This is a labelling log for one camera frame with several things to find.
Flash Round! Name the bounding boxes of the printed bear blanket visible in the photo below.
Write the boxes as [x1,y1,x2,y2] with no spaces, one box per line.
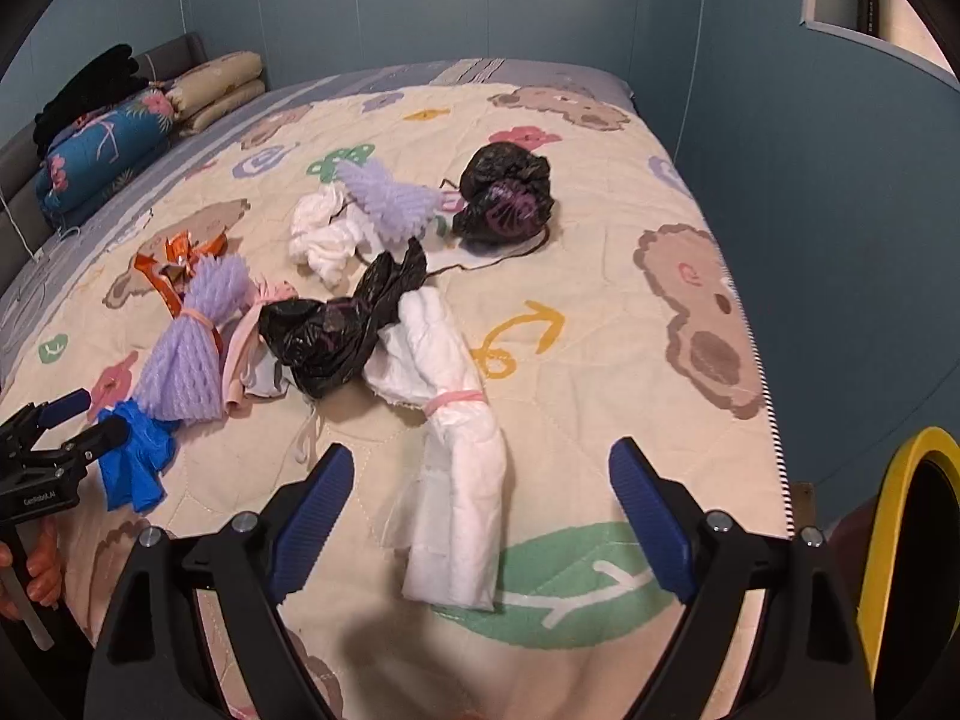
[0,79,788,720]

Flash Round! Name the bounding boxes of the pink cloth bundle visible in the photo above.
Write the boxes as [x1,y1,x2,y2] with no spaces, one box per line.
[221,279,301,419]

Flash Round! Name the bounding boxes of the black plastic bag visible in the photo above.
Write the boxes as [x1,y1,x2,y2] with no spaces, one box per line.
[257,236,428,400]

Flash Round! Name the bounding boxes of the person's left hand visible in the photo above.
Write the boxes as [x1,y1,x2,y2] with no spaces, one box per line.
[0,517,62,622]

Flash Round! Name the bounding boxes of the blue floral pillow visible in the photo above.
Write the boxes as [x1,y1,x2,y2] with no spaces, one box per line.
[37,86,181,230]

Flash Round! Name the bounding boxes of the beige folded quilt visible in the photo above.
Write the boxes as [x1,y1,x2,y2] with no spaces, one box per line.
[165,51,267,137]

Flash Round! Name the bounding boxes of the orange peel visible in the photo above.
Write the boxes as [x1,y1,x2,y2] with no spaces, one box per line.
[133,232,230,316]

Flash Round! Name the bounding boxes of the black cloth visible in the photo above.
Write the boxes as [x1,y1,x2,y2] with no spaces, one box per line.
[34,45,151,158]

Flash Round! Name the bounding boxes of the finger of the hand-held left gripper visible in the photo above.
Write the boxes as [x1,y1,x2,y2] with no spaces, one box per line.
[0,388,92,458]
[30,415,130,481]

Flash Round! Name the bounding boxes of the yellow rimmed black bin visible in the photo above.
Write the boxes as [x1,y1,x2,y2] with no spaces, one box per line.
[855,426,960,691]

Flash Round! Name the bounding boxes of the black bag with purple print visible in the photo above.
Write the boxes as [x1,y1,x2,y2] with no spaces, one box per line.
[452,142,554,247]

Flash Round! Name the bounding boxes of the purple foam net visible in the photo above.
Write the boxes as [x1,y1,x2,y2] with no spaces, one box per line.
[131,253,254,421]

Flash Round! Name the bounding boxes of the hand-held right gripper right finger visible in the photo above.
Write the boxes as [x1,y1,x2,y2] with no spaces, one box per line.
[609,436,877,720]

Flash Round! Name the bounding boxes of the large white plastic bundle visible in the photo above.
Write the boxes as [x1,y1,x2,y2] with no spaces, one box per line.
[364,289,511,610]

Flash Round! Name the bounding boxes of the lavender rolled cloth bundle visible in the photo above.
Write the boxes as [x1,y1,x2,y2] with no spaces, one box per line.
[335,160,443,245]

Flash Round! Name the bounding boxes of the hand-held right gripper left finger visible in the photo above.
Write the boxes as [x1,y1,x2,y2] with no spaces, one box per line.
[84,442,355,720]

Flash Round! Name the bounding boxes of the white rolled cloth bundle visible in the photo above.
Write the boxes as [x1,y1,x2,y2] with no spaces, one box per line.
[289,187,391,287]

